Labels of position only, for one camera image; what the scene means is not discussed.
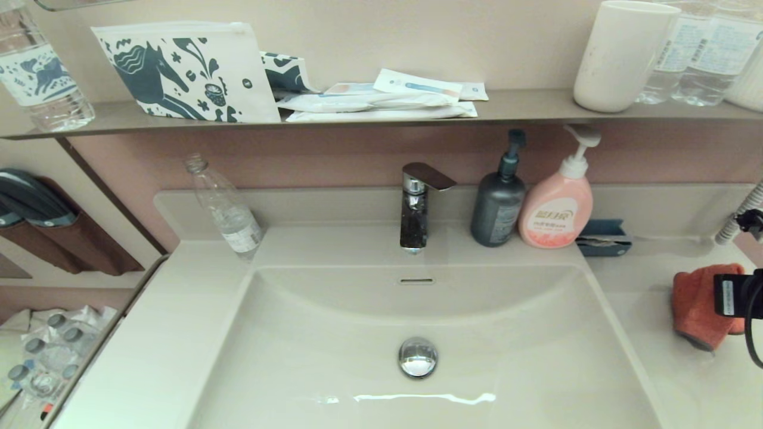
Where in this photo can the packet with orange blue print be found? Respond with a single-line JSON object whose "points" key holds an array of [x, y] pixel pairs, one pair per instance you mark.
{"points": [[351, 89]]}

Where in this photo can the white plastic cup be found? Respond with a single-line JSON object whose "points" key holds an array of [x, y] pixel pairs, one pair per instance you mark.
{"points": [[623, 59]]}

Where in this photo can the clear empty plastic bottle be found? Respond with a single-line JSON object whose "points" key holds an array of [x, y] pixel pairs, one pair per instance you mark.
{"points": [[229, 214]]}

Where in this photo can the small horse print pouch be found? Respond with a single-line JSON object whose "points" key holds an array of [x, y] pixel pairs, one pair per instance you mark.
{"points": [[285, 72]]}

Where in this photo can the white packet with blue stripe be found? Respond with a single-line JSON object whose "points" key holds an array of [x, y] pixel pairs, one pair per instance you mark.
{"points": [[417, 84]]}

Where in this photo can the brown wall pocket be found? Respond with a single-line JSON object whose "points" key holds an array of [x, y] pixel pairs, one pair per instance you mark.
{"points": [[89, 250]]}

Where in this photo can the chrome drain stopper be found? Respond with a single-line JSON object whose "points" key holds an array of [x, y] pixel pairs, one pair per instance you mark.
{"points": [[417, 357]]}

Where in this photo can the shrink-wrapped bottle pack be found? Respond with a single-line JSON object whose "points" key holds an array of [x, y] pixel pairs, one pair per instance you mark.
{"points": [[53, 351]]}

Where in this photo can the orange microfibre cloth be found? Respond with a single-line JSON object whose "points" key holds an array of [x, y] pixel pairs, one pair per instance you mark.
{"points": [[694, 310]]}

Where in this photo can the long white packet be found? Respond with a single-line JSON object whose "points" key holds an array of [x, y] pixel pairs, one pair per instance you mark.
{"points": [[357, 102]]}

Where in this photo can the flat white packet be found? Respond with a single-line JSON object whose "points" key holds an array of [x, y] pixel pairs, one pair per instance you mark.
{"points": [[387, 114]]}

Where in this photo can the white ceramic sink basin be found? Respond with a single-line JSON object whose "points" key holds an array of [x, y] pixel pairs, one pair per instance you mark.
{"points": [[334, 333]]}

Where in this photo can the chrome sink faucet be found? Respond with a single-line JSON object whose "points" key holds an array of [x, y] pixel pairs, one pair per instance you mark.
{"points": [[413, 220]]}

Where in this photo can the bottle with blue deer label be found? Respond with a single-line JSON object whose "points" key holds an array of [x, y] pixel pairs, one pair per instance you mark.
{"points": [[39, 83]]}

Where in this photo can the pink soap pump bottle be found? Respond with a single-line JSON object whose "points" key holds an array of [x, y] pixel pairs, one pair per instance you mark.
{"points": [[555, 208]]}

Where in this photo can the large horse print pouch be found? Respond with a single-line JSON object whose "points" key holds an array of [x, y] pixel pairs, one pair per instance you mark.
{"points": [[176, 77]]}

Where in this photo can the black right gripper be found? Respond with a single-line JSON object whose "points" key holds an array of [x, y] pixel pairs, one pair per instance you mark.
{"points": [[748, 295]]}

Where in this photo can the small white sachet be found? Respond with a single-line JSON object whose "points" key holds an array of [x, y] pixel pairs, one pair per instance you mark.
{"points": [[474, 92]]}

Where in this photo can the dark grey slipper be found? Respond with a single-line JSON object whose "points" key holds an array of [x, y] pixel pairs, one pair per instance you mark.
{"points": [[33, 196], [9, 219]]}

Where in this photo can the grey brown wall shelf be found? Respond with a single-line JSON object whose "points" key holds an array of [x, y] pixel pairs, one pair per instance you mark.
{"points": [[524, 107]]}

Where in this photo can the blue plastic box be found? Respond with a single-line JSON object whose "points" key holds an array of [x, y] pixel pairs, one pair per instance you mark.
{"points": [[601, 229]]}

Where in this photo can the chrome overflow slot cover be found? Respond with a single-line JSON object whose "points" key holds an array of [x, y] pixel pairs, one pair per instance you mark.
{"points": [[416, 280]]}

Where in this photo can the water bottle with white label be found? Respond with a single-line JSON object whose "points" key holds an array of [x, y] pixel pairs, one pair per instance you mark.
{"points": [[715, 59], [669, 59]]}

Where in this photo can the white ribbed container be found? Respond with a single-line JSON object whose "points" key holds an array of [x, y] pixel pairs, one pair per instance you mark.
{"points": [[748, 89]]}

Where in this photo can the dark grey pump bottle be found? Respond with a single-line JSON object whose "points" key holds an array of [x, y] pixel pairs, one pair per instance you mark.
{"points": [[496, 208]]}

